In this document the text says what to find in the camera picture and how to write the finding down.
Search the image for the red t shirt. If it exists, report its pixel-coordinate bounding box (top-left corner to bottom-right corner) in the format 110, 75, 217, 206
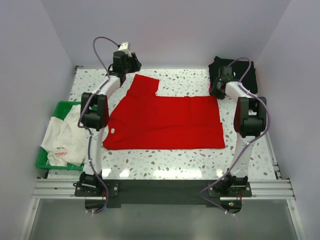
102, 74, 225, 150

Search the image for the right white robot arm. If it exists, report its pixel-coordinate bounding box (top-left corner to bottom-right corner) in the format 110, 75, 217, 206
210, 66, 267, 197

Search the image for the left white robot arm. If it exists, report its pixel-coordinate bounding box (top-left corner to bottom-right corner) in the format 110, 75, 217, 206
74, 50, 142, 196

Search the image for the black folded t shirt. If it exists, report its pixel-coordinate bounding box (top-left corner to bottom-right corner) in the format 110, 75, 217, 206
208, 56, 258, 94

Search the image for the green plastic basket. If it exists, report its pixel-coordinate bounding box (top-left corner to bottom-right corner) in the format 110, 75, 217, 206
35, 101, 84, 171

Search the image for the white t shirt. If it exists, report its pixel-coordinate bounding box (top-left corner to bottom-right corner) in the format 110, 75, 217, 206
40, 104, 87, 167

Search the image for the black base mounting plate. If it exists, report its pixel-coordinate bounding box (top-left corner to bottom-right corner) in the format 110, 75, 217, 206
74, 176, 253, 213

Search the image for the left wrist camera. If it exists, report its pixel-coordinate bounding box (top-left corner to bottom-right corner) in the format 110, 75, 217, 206
118, 41, 132, 58

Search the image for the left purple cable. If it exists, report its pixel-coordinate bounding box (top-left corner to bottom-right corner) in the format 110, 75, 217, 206
77, 36, 121, 215

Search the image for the aluminium frame rail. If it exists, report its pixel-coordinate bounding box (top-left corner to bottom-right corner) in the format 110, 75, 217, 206
31, 178, 296, 200

